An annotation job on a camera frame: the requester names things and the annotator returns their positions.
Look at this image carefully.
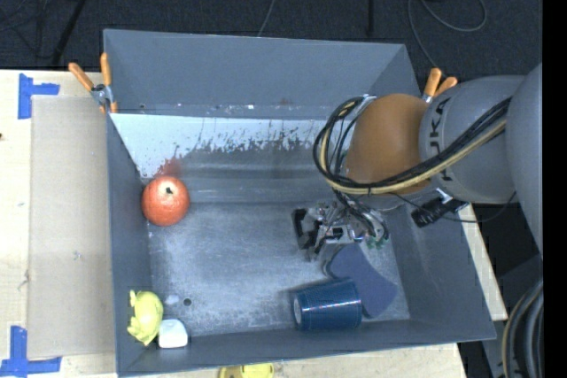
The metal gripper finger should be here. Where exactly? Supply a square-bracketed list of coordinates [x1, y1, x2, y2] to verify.
[305, 227, 346, 264]
[291, 207, 321, 248]

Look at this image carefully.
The blue-grey flat pad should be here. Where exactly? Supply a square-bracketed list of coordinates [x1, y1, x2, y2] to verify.
[325, 243, 400, 320]

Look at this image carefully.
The dark blue cup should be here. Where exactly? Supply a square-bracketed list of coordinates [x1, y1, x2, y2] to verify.
[291, 277, 364, 332]

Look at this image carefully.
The grey metal bin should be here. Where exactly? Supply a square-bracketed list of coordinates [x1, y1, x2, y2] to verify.
[102, 28, 498, 377]

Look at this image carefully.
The orange toy fruit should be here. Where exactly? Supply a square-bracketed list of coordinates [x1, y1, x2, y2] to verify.
[141, 174, 191, 228]

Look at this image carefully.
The small white block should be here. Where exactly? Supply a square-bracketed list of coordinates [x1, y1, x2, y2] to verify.
[158, 318, 190, 350]

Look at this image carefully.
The yellow toy animal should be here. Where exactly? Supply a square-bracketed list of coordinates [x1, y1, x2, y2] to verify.
[126, 289, 165, 347]

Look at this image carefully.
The pale flat board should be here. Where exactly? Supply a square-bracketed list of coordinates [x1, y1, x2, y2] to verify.
[27, 95, 117, 360]

